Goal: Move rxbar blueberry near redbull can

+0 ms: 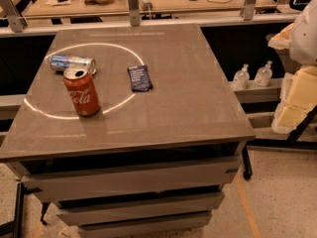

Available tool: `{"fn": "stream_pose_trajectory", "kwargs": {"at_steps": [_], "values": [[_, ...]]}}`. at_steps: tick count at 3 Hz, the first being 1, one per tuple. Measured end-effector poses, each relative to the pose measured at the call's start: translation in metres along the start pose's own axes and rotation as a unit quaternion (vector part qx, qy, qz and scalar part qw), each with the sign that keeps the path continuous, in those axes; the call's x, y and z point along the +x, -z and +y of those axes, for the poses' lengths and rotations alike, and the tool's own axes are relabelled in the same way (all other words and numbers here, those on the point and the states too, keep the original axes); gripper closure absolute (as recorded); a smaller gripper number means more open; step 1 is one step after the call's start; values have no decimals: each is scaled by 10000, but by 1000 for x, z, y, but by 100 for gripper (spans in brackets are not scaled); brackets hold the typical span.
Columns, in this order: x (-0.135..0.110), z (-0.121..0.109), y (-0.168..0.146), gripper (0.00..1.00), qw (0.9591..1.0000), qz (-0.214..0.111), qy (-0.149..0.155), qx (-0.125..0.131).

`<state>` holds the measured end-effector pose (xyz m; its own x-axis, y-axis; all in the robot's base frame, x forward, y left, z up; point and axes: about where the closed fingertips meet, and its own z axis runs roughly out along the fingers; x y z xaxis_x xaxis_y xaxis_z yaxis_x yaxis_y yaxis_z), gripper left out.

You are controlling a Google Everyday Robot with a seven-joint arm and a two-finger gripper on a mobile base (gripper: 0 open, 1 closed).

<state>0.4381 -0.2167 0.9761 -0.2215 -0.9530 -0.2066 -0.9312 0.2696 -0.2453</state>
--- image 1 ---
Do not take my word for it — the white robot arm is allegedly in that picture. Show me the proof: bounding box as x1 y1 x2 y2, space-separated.
268 0 317 134

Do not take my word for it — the black metal stand frame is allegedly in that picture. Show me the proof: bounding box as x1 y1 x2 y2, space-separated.
248 106 317 151

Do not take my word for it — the red coca-cola can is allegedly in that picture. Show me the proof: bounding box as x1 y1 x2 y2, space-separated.
63 66 100 117

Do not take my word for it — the blue silver redbull can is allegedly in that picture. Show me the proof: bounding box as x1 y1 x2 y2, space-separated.
50 55 96 74

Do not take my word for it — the dark blue rxbar wrapper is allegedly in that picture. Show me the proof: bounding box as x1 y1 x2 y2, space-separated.
127 64 153 92

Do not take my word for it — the grey metal post middle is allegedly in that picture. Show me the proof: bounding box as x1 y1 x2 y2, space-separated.
128 0 140 27

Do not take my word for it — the clear sanitizer bottle left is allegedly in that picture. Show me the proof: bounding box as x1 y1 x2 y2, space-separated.
233 63 250 90

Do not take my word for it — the grey metal post left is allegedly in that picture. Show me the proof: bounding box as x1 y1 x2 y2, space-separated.
0 0 27 33

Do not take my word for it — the clear sanitizer bottle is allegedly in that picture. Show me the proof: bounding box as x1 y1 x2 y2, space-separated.
255 60 272 86
233 63 250 90

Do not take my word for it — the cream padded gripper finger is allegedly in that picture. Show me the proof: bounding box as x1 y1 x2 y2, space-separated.
271 65 317 134
268 23 294 50

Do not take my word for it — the grey drawer cabinet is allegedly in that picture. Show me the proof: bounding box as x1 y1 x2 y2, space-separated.
18 142 243 238

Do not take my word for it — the clear sanitizer bottle right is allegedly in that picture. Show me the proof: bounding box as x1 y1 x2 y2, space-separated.
255 60 272 86

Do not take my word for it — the white power strip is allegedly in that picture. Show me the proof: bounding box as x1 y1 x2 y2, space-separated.
139 0 153 11

